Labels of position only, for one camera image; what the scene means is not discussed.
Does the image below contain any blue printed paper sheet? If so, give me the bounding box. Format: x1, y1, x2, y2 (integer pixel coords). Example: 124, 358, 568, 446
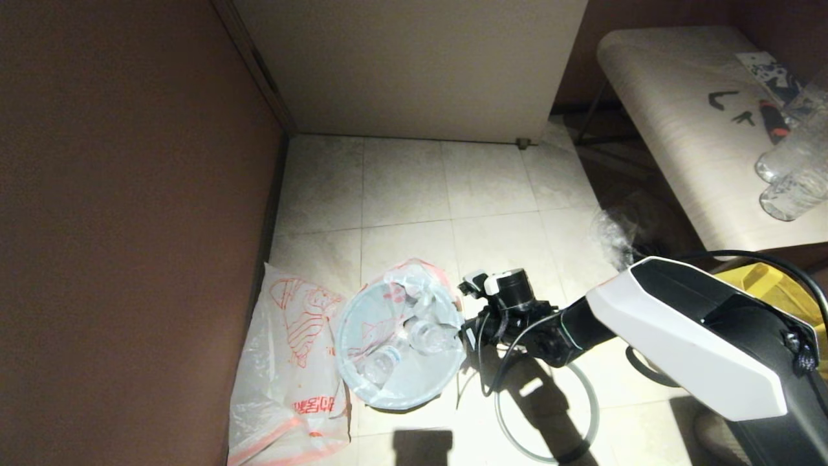
734, 50, 810, 108

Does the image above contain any flat red-printed plastic bag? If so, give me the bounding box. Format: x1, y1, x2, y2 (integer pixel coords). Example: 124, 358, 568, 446
227, 261, 354, 466

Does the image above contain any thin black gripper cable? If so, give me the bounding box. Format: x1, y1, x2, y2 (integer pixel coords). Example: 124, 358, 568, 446
455, 304, 564, 409

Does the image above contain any clear plastic water bottle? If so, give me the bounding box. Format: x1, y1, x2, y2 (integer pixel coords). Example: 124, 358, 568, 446
759, 164, 828, 223
754, 70, 828, 184

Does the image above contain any grey bin rim ring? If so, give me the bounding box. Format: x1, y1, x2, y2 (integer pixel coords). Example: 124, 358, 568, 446
494, 352, 600, 464

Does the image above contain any yellow fabric tote bag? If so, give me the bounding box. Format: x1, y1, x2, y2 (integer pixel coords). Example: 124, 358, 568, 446
714, 261, 828, 380

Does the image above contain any crumpled clear plastic wrap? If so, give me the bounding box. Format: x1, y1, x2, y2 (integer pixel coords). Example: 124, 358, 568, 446
591, 206, 655, 273

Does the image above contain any red-printed bag holding bottles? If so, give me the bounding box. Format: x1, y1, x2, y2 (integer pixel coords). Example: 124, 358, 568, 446
334, 258, 468, 410

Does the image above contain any black and white wrist camera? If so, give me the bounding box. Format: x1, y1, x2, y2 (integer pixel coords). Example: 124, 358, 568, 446
457, 269, 488, 300

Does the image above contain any white cabinet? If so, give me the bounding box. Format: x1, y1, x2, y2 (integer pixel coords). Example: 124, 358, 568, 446
232, 0, 590, 151

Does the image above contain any clear crushed plastic bottle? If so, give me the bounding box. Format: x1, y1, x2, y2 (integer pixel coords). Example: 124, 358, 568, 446
358, 346, 399, 386

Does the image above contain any white wood-grain table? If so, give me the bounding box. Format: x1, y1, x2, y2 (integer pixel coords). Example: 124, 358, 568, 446
574, 25, 828, 254

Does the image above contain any beige ribbed cylinder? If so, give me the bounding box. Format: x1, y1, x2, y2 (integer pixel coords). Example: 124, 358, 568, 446
692, 410, 752, 466

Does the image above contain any red and black tool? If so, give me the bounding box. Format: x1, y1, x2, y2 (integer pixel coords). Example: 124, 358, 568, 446
757, 100, 792, 145

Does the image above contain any black trash bin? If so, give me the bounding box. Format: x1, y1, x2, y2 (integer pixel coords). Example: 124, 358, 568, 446
349, 385, 457, 416

